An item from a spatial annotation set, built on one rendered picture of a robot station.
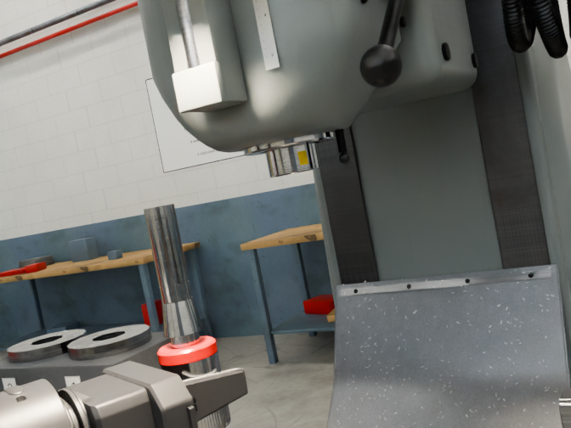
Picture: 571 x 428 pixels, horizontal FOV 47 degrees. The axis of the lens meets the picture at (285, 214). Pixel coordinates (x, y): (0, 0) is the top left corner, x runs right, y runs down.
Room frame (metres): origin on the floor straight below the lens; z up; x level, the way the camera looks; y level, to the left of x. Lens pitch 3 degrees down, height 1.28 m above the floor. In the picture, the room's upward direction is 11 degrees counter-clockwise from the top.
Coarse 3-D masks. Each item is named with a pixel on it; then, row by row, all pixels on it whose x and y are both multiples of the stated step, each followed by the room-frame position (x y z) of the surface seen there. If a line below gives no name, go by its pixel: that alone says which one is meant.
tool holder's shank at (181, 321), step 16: (160, 208) 0.52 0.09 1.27; (160, 224) 0.51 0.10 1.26; (176, 224) 0.52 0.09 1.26; (160, 240) 0.51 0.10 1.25; (176, 240) 0.52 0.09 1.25; (160, 256) 0.51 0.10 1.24; (176, 256) 0.51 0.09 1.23; (160, 272) 0.51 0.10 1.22; (176, 272) 0.52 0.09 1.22; (160, 288) 0.52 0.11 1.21; (176, 288) 0.51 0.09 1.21; (176, 304) 0.51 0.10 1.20; (192, 304) 0.52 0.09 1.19; (176, 320) 0.51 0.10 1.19; (192, 320) 0.51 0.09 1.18; (176, 336) 0.51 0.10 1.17; (192, 336) 0.52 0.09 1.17
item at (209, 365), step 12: (204, 360) 0.51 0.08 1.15; (216, 360) 0.52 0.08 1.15; (180, 372) 0.50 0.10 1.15; (192, 372) 0.50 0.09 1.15; (204, 372) 0.50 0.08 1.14; (216, 372) 0.51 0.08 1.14; (228, 408) 0.52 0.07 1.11; (204, 420) 0.50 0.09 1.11; (216, 420) 0.51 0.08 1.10; (228, 420) 0.52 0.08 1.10
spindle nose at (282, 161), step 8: (304, 144) 0.59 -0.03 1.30; (312, 144) 0.59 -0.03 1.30; (272, 152) 0.59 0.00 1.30; (280, 152) 0.58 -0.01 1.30; (288, 152) 0.58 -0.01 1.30; (296, 152) 0.58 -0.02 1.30; (312, 152) 0.59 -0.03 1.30; (272, 160) 0.59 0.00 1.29; (280, 160) 0.59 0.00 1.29; (288, 160) 0.58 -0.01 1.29; (296, 160) 0.58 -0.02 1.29; (312, 160) 0.59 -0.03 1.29; (272, 168) 0.59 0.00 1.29; (280, 168) 0.59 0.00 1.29; (288, 168) 0.58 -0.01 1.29; (296, 168) 0.58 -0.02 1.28; (304, 168) 0.58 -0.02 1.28; (312, 168) 0.59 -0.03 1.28; (272, 176) 0.60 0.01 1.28; (280, 176) 0.62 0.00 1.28
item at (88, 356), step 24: (48, 336) 0.80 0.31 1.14; (72, 336) 0.77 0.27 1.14; (96, 336) 0.74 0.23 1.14; (120, 336) 0.71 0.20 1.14; (144, 336) 0.71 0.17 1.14; (0, 360) 0.77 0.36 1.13; (24, 360) 0.73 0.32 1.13; (48, 360) 0.72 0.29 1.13; (72, 360) 0.70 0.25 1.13; (96, 360) 0.68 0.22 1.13; (120, 360) 0.66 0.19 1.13; (144, 360) 0.68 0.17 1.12; (0, 384) 0.73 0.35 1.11; (24, 384) 0.71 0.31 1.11; (72, 384) 0.68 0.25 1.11
